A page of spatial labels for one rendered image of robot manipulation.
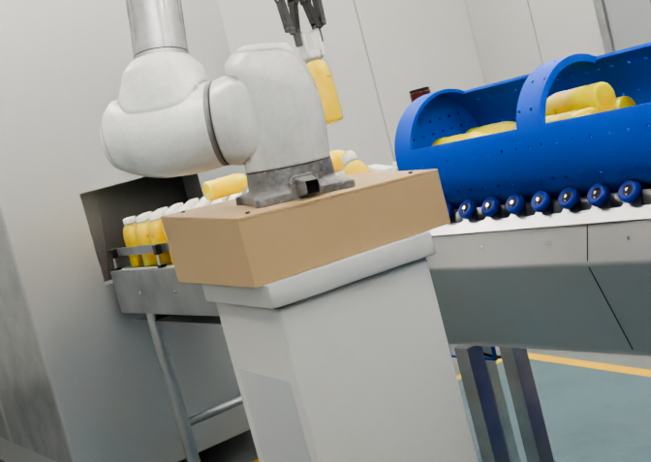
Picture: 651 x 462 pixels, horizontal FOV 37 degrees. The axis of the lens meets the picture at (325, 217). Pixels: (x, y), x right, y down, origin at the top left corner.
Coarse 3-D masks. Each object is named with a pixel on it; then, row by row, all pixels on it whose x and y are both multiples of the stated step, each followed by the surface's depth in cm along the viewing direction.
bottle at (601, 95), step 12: (600, 84) 193; (552, 96) 202; (564, 96) 199; (576, 96) 196; (588, 96) 193; (600, 96) 193; (612, 96) 195; (552, 108) 201; (564, 108) 199; (576, 108) 196; (600, 108) 193; (612, 108) 195
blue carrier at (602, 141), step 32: (544, 64) 200; (576, 64) 202; (608, 64) 202; (640, 64) 197; (448, 96) 238; (480, 96) 234; (512, 96) 228; (544, 96) 192; (640, 96) 203; (416, 128) 233; (448, 128) 238; (544, 128) 190; (576, 128) 183; (608, 128) 178; (640, 128) 172; (416, 160) 223; (448, 160) 215; (480, 160) 207; (512, 160) 199; (544, 160) 193; (576, 160) 187; (608, 160) 181; (640, 160) 176; (448, 192) 222; (480, 192) 214; (512, 192) 208
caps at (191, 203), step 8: (240, 192) 333; (192, 200) 368; (200, 200) 352; (208, 200) 346; (216, 200) 315; (224, 200) 329; (160, 208) 374; (168, 208) 353; (176, 208) 351; (184, 208) 320; (192, 208) 342; (144, 216) 351; (152, 216) 340; (160, 216) 348
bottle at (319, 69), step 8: (312, 64) 238; (320, 64) 238; (312, 72) 238; (320, 72) 238; (328, 72) 239; (320, 80) 237; (328, 80) 238; (320, 88) 237; (328, 88) 238; (320, 96) 237; (328, 96) 238; (336, 96) 239; (328, 104) 237; (336, 104) 238; (328, 112) 237; (336, 112) 238; (328, 120) 237; (336, 120) 242
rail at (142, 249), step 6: (132, 246) 355; (138, 246) 350; (144, 246) 345; (150, 246) 341; (162, 246) 333; (168, 246) 329; (120, 252) 364; (126, 252) 360; (132, 252) 355; (138, 252) 351; (144, 252) 346; (150, 252) 342
